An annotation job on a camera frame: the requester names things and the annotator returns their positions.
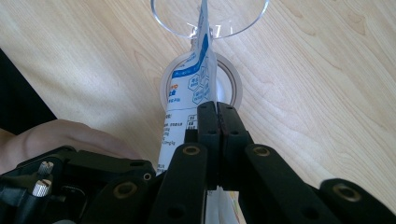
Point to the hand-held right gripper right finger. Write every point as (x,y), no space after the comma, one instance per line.
(232,130)

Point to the white and blue packet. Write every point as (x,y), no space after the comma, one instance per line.
(183,93)

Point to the clear glass jar hinged lid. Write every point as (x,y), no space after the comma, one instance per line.
(237,87)

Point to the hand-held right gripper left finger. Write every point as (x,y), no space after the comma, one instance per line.
(208,118)

